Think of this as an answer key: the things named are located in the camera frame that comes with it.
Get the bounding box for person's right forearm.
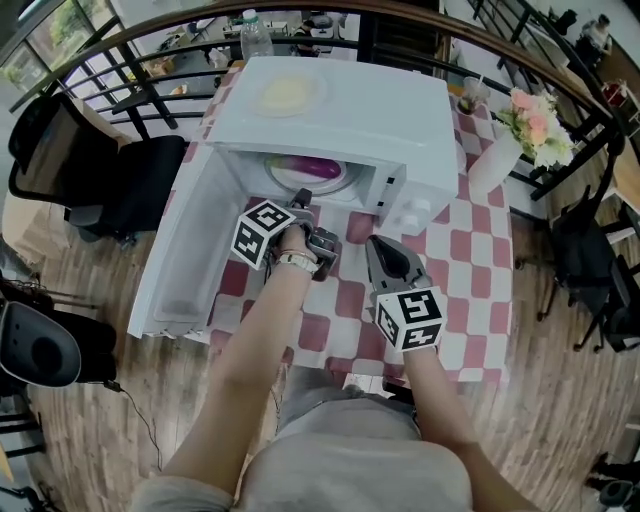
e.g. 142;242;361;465
402;347;477;451

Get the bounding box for black floor cable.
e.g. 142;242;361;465
101;378;167;472

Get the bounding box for purple eggplant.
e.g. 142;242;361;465
272;155;341;181

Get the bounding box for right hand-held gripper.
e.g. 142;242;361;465
365;235;448;354

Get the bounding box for black metal railing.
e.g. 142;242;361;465
0;0;640;202

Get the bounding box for person's left forearm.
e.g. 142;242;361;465
209;267;319;401

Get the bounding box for grey round device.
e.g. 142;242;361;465
0;299;83;389

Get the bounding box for white microwave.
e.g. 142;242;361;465
127;55;461;342

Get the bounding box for red white checkered tablecloth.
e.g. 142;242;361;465
164;64;515;385

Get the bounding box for person's left hand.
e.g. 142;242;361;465
277;223;320;259

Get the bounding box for clear water bottle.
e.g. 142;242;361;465
239;9;276;62

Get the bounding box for black chair left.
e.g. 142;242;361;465
0;272;119;397

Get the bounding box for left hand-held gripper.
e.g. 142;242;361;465
230;188;344;283

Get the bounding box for black waist pouch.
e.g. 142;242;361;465
382;380;417;407

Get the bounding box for pink white flower bouquet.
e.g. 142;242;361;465
494;87;576;170

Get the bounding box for person's grey trousers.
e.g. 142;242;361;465
276;367;419;442

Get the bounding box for white round plate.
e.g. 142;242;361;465
263;154;352;194

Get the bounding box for person's grey shirt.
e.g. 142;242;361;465
132;394;542;512

